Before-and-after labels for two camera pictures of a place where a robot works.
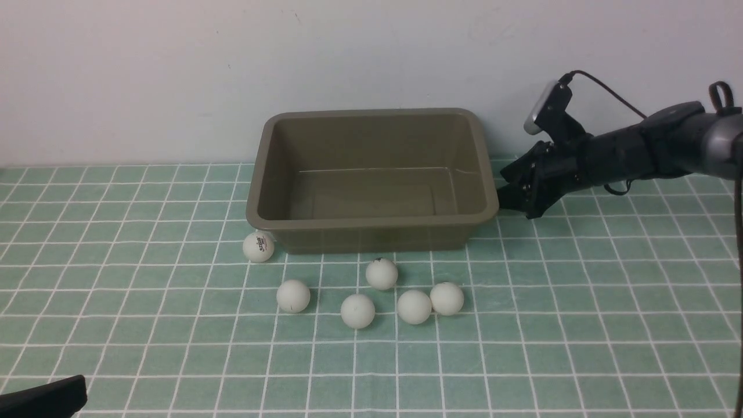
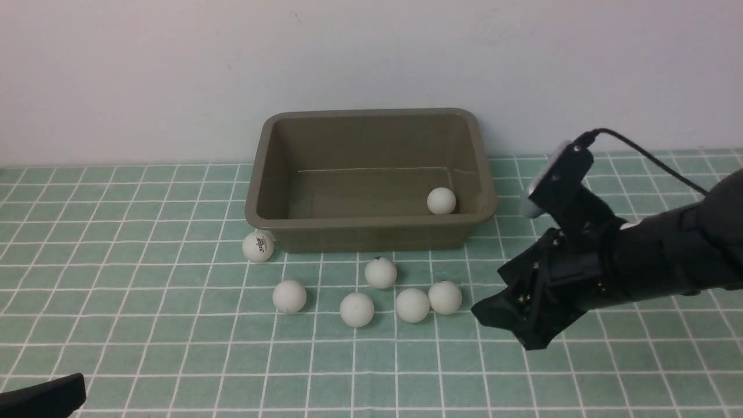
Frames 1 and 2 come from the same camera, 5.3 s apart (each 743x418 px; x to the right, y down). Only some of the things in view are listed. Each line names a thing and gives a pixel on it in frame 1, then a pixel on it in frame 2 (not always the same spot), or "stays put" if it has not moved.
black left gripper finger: x=61 y=399 stays put
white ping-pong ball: x=446 y=298 stays put
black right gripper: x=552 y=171 to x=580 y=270
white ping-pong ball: x=293 y=296 stays put
